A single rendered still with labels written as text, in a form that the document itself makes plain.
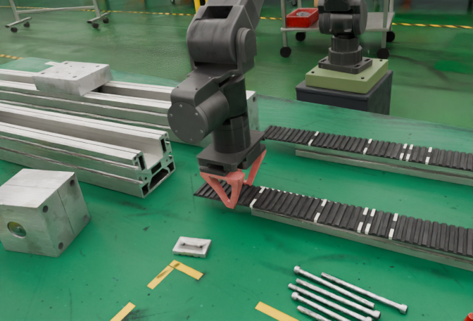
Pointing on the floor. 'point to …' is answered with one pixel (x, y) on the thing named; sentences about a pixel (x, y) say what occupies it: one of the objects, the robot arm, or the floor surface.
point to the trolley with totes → (307, 24)
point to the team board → (54, 8)
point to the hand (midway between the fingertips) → (238, 193)
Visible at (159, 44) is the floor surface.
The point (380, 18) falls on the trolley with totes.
